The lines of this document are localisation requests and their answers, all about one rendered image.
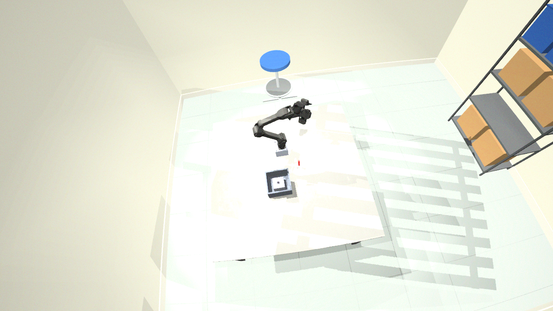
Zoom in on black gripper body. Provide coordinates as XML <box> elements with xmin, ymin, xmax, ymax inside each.
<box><xmin>299</xmin><ymin>98</ymin><xmax>309</xmax><ymax>125</ymax></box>

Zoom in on white plate with hole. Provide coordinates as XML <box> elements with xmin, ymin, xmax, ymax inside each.
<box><xmin>272</xmin><ymin>177</ymin><xmax>285</xmax><ymax>191</ymax></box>

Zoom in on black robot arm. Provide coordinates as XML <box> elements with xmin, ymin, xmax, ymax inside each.
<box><xmin>252</xmin><ymin>101</ymin><xmax>311</xmax><ymax>150</ymax></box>

